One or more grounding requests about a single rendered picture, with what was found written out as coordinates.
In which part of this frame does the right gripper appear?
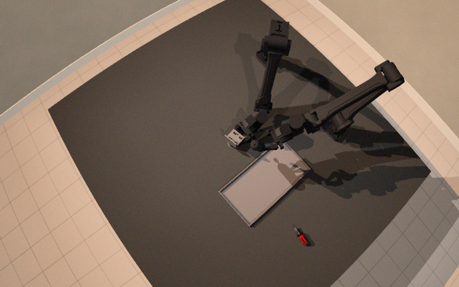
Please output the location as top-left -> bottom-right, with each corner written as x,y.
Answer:
234,121 -> 255,147

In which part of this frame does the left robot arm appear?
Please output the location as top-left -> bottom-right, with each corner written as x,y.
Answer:
275,60 -> 405,143

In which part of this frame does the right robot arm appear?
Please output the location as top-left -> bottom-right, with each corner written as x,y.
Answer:
243,19 -> 292,133

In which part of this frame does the blue nut driver barrel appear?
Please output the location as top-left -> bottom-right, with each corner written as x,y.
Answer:
250,140 -> 265,151

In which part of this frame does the red-handled nut driver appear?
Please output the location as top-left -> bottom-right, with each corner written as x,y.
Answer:
294,227 -> 308,245

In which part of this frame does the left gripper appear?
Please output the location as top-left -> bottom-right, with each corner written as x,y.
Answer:
257,125 -> 284,152

